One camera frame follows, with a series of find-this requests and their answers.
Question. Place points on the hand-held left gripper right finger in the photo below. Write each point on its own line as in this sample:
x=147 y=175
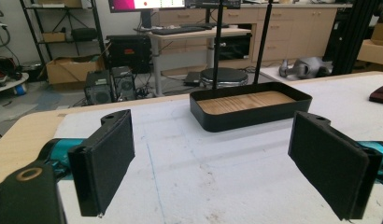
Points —
x=329 y=168

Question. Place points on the computer monitor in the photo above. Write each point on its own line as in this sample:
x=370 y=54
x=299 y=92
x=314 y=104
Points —
x=149 y=4

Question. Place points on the large cardboard box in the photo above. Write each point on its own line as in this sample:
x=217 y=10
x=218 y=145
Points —
x=375 y=49

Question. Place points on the dark red cloth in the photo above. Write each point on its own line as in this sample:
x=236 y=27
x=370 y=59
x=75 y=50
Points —
x=381 y=95

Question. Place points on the round black stool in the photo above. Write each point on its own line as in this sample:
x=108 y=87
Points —
x=233 y=76

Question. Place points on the black tray with wooden bottom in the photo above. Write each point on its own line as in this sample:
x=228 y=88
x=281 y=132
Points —
x=242 y=119

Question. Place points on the flat black device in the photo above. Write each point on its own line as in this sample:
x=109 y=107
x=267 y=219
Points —
x=192 y=79

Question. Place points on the black metal pole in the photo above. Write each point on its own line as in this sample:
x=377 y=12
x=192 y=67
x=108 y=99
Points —
x=217 y=46
x=262 y=43

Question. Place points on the small cardboard box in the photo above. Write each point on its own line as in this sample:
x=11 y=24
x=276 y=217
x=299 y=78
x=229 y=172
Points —
x=54 y=37

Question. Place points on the round white side table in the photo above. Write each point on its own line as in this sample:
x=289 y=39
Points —
x=12 y=84

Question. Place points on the black equipment case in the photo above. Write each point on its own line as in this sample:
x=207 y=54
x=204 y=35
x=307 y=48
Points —
x=129 y=53

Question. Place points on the black keyboard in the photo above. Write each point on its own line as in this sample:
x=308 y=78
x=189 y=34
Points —
x=177 y=30

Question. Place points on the black metal shelf rack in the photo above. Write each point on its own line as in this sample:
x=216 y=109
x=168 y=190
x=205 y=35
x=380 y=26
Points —
x=97 y=31

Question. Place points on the white foam mat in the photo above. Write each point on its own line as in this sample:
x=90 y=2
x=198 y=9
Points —
x=211 y=174

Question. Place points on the wooden cabinet row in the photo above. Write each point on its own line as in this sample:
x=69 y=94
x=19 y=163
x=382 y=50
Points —
x=292 y=34

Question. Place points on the light wooden desk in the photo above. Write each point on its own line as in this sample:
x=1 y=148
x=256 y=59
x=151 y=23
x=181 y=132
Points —
x=192 y=34

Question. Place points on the black aluminium frame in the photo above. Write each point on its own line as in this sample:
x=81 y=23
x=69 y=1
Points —
x=351 y=34

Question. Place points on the grey robot part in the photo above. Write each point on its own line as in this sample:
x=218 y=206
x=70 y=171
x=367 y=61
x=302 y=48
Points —
x=308 y=68

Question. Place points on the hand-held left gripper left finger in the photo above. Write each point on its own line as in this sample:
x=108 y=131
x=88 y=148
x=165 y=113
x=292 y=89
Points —
x=105 y=161

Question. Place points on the black bag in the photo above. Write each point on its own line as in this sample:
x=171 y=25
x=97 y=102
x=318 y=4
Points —
x=83 y=33

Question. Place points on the open cardboard box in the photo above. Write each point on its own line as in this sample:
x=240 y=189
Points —
x=71 y=71

